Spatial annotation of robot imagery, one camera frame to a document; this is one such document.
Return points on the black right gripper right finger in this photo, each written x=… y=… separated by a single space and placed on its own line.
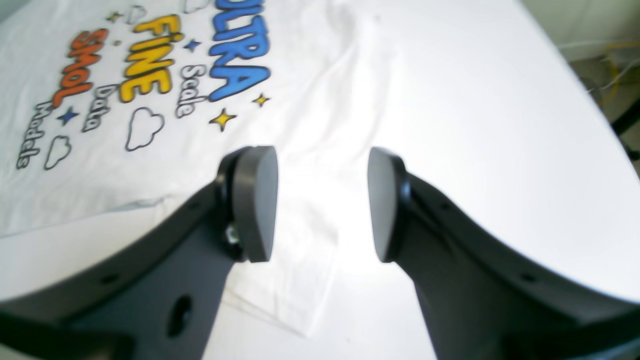
x=480 y=299

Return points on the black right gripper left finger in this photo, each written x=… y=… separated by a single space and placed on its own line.
x=158 y=298

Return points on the white printed T-shirt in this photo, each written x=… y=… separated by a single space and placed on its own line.
x=114 y=111

